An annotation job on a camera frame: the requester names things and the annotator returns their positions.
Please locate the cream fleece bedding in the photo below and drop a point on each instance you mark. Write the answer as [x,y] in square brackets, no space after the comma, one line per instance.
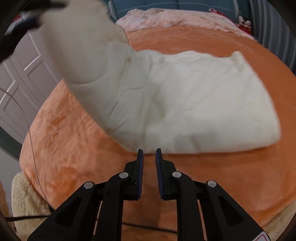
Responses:
[25,199]

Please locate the blue upholstered headboard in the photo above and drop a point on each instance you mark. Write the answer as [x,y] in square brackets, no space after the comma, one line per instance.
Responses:
[196,4]

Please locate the orange plush blanket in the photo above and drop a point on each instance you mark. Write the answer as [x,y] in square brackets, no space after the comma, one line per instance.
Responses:
[92,150]

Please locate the plush toys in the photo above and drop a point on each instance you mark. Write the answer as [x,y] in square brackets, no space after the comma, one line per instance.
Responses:
[244,22]

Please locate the white panelled wardrobe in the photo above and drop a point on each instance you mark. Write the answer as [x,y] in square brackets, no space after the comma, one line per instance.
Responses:
[27,69]

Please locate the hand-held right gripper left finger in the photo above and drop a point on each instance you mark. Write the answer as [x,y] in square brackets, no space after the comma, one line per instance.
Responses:
[140,173]

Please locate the pink lace bed cover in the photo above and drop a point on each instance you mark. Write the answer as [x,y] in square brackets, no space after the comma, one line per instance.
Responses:
[185,20]

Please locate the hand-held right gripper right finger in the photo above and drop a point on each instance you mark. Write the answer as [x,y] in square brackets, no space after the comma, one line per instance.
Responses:
[159,173]

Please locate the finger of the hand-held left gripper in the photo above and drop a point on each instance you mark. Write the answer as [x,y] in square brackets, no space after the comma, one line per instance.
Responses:
[53,3]
[29,22]

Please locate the cream quilted jacket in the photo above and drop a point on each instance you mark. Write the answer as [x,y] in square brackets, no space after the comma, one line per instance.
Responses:
[196,104]

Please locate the grey curtain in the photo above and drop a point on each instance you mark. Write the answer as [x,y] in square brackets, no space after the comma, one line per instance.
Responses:
[272,30]

